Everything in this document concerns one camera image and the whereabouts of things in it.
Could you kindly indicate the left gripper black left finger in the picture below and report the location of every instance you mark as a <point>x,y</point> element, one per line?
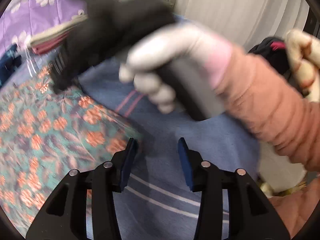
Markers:
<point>63,215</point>

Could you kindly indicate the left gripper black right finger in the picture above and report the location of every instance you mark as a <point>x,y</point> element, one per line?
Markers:
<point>251,215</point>

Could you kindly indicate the teal orange floral garment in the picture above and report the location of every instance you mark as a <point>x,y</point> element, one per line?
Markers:
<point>44,135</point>

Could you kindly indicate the right hand white glove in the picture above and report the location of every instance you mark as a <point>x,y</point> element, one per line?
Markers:
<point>210,51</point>

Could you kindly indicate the beige folded garment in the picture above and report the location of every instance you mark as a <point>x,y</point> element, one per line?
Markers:
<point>56,31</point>

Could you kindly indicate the purple flower pillow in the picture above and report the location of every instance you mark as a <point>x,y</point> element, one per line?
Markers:
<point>26,18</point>

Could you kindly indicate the pink folded garment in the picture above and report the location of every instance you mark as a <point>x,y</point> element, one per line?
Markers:
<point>43,47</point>

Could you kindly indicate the blue plaid bed cover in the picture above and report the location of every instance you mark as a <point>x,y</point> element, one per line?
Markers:
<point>157,202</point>

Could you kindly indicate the navy star fleece garment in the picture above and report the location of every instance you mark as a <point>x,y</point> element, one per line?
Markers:
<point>9,63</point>

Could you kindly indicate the cream window curtain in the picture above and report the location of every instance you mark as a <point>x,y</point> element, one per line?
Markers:
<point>245,22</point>

